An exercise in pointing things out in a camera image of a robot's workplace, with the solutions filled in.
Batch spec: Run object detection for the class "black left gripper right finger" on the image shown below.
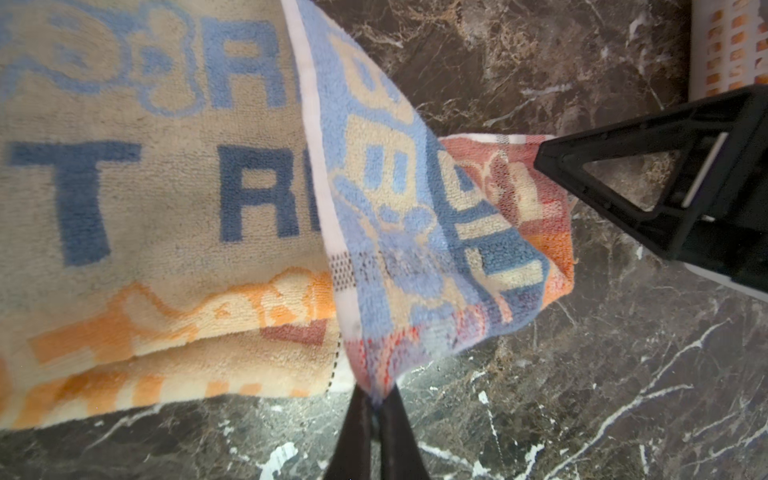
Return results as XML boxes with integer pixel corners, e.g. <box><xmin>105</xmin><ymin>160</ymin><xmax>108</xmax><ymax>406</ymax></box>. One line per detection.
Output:
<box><xmin>376</xmin><ymin>386</ymin><xmax>430</xmax><ymax>480</ymax></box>

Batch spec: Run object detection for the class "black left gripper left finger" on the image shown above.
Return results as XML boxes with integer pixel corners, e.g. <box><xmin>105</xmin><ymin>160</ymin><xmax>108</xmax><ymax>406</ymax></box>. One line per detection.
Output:
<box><xmin>323</xmin><ymin>385</ymin><xmax>378</xmax><ymax>480</ymax></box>

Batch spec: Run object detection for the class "striped rabbit text towel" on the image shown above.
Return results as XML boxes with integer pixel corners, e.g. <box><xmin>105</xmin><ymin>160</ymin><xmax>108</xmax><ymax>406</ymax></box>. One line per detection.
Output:
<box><xmin>1</xmin><ymin>1</ymin><xmax>574</xmax><ymax>430</ymax></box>

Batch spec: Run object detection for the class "white plastic basket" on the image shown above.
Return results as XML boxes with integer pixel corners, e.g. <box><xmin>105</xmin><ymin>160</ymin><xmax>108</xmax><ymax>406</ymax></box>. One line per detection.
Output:
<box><xmin>688</xmin><ymin>0</ymin><xmax>767</xmax><ymax>101</ymax></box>

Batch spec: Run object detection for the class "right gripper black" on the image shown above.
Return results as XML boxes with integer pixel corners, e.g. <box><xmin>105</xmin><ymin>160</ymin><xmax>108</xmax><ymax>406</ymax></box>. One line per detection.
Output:
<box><xmin>534</xmin><ymin>85</ymin><xmax>767</xmax><ymax>301</ymax></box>

